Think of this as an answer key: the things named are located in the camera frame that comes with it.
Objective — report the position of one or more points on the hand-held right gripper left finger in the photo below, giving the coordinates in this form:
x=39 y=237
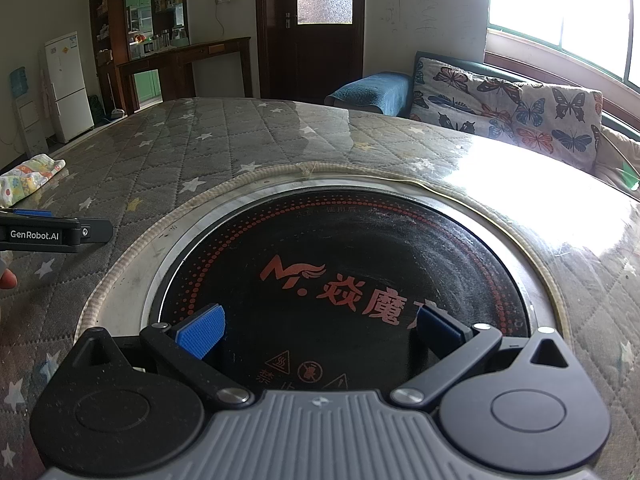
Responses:
x=200 y=332

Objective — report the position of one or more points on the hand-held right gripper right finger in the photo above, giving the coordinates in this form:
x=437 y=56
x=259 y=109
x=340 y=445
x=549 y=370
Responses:
x=440 y=327

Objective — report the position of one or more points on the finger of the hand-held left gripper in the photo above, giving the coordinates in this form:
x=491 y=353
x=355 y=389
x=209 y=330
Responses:
x=97 y=231
x=30 y=213

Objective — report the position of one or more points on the person's left hand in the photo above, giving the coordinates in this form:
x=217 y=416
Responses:
x=6 y=279

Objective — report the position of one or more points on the colourful folded cloth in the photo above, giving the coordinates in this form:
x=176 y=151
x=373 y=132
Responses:
x=30 y=180

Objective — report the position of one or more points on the mop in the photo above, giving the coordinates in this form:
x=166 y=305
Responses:
x=116 y=110

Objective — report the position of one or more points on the round black induction cooktop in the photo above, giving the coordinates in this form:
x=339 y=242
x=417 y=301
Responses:
x=350 y=240

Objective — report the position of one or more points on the white refrigerator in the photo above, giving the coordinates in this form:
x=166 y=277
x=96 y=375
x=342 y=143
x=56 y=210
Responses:
x=67 y=85

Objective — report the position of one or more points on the microwave oven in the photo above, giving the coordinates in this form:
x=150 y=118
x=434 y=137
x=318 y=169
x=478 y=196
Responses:
x=150 y=48

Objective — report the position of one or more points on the dark wooden console table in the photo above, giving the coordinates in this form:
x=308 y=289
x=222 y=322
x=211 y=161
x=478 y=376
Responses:
x=200 y=55

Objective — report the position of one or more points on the dark wooden shelf cabinet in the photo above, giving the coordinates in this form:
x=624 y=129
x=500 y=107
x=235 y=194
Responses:
x=117 y=20

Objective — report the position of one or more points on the butterfly print sofa cushion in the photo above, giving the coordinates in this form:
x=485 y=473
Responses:
x=500 y=105

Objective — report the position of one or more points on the blue cushion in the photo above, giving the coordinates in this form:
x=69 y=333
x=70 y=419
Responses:
x=370 y=92

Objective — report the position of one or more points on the beige sofa cushion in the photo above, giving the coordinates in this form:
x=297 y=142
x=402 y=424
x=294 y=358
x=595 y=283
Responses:
x=615 y=152

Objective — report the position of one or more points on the dark wooden door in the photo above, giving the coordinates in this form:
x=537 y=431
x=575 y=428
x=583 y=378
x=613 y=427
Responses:
x=280 y=60

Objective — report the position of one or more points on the window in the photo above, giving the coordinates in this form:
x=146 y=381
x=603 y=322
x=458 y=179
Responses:
x=550 y=0

